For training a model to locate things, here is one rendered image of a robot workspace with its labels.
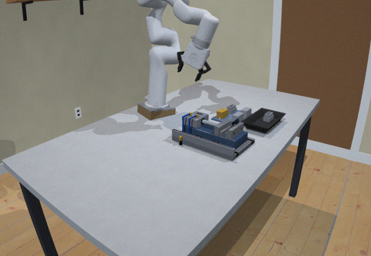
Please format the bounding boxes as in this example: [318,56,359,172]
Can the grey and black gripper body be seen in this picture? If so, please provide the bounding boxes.
[181,41,209,70]

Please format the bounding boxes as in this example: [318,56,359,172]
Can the grey long flat bar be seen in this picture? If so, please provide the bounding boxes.
[220,125,234,136]

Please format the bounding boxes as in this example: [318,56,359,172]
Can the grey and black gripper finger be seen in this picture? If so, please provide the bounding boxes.
[195,61,211,81]
[177,52,184,72]

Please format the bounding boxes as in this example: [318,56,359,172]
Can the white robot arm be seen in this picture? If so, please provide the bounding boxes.
[137,0,219,109]

